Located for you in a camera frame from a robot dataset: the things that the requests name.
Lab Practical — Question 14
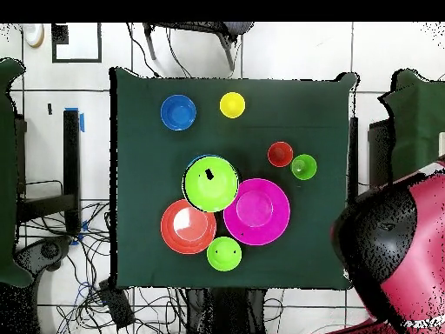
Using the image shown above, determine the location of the large green bowl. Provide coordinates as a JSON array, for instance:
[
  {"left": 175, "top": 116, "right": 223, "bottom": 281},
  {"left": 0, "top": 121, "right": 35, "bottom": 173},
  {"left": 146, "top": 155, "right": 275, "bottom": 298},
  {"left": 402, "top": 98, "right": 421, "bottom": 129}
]
[{"left": 182, "top": 155, "right": 241, "bottom": 213}]

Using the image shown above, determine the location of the light blue bowl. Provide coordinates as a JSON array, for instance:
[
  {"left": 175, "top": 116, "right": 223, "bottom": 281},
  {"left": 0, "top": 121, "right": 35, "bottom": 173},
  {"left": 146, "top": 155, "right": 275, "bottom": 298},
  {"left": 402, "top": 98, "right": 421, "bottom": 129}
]
[{"left": 185, "top": 153, "right": 223, "bottom": 169}]

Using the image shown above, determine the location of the large pink bowl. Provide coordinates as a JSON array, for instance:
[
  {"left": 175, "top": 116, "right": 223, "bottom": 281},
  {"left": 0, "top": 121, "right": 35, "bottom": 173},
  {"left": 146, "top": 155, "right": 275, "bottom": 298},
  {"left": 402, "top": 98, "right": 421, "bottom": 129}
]
[{"left": 222, "top": 177, "right": 292, "bottom": 247}]

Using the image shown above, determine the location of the orange bowl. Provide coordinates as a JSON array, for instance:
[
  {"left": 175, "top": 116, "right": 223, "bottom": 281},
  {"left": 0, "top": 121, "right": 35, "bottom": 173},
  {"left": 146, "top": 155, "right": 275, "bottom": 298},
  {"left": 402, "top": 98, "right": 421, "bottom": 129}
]
[{"left": 160, "top": 198, "right": 218, "bottom": 256}]

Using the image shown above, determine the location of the orange cup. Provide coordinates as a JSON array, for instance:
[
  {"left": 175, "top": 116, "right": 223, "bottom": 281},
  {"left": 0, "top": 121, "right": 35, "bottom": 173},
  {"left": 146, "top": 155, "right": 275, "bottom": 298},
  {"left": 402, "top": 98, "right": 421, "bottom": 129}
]
[{"left": 267, "top": 141, "right": 295, "bottom": 169}]

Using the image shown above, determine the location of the small green bowl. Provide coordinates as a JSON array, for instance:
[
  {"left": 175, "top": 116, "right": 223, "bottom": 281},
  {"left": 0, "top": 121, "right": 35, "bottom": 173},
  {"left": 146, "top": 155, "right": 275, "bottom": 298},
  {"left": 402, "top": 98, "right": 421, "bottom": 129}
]
[{"left": 205, "top": 236, "right": 243, "bottom": 272}]

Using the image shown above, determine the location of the dark green table cloth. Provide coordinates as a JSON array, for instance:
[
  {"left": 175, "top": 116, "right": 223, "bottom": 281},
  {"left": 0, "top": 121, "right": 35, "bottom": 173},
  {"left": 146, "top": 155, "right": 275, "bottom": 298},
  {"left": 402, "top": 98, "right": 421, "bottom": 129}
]
[{"left": 109, "top": 66, "right": 359, "bottom": 291}]

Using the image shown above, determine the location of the yellow cup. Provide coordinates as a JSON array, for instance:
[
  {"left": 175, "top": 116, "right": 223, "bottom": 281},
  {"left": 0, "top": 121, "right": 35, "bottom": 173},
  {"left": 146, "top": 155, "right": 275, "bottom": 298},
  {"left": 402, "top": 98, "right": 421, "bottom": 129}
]
[{"left": 219, "top": 91, "right": 247, "bottom": 120}]

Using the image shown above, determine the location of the green cup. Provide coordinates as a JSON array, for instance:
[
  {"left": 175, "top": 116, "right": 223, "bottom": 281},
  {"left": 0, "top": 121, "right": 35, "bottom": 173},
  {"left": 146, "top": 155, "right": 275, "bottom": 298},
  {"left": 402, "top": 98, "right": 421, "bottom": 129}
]
[{"left": 290, "top": 153, "right": 318, "bottom": 181}]

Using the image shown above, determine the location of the small dark blue bowl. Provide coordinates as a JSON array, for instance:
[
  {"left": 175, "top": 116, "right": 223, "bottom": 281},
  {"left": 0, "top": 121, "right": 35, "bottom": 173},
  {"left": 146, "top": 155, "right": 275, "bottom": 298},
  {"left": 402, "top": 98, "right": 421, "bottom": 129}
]
[{"left": 160, "top": 94, "right": 198, "bottom": 132}]

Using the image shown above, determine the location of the black metal stand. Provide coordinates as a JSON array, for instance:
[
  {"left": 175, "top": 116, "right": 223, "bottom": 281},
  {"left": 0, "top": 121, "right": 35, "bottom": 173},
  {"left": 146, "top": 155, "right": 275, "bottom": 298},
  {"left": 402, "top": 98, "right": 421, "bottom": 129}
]
[
  {"left": 348, "top": 116, "right": 395, "bottom": 203},
  {"left": 15, "top": 109, "right": 83, "bottom": 236}
]

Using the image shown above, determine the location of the blue tape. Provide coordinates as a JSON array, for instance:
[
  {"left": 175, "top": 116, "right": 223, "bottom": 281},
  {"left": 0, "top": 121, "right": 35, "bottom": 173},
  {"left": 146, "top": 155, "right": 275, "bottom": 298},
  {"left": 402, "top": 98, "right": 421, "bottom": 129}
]
[{"left": 64, "top": 106, "right": 85, "bottom": 133}]

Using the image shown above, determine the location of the grey chair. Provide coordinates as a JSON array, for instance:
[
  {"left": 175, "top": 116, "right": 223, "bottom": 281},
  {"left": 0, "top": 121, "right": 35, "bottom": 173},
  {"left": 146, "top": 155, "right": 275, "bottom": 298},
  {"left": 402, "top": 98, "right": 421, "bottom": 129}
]
[{"left": 142, "top": 22, "right": 255, "bottom": 72}]

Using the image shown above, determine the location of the black power strip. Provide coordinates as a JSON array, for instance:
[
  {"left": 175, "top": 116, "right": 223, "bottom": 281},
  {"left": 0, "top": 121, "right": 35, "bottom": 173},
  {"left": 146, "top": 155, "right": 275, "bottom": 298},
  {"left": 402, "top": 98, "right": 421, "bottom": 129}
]
[{"left": 98, "top": 279, "right": 135, "bottom": 330}]

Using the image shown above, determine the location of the black wheeled base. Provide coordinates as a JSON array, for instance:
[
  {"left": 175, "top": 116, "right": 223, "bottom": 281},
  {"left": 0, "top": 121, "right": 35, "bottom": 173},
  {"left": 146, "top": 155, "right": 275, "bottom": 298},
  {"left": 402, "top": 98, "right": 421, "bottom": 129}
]
[{"left": 17, "top": 236, "right": 74, "bottom": 279}]

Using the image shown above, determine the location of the green cloth side table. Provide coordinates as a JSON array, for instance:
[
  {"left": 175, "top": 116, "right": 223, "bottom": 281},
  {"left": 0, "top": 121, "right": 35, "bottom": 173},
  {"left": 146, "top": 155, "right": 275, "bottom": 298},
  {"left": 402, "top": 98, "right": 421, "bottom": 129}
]
[
  {"left": 0, "top": 57, "right": 34, "bottom": 288},
  {"left": 378, "top": 69, "right": 445, "bottom": 184}
]

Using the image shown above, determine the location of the person's foot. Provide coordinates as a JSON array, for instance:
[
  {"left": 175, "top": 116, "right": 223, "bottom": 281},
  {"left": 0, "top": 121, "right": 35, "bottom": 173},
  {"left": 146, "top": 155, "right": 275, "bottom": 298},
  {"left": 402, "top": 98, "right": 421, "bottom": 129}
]
[{"left": 21, "top": 23, "right": 46, "bottom": 49}]

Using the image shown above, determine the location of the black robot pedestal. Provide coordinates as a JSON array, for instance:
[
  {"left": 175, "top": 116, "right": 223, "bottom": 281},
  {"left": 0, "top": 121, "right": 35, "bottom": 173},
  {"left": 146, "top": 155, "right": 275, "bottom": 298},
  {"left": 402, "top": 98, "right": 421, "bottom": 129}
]
[{"left": 187, "top": 287, "right": 267, "bottom": 334}]

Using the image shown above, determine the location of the tangle of cables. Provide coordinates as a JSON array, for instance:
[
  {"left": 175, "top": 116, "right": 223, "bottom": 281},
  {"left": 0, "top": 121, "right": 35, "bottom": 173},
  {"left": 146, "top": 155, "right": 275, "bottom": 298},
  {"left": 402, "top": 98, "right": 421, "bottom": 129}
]
[{"left": 17, "top": 199, "right": 185, "bottom": 334}]

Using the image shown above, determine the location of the black square frame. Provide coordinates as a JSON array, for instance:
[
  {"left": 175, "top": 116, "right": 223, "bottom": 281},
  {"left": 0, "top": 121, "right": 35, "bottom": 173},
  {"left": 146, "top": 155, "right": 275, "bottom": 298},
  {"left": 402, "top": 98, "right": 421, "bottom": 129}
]
[{"left": 51, "top": 23, "right": 103, "bottom": 63}]

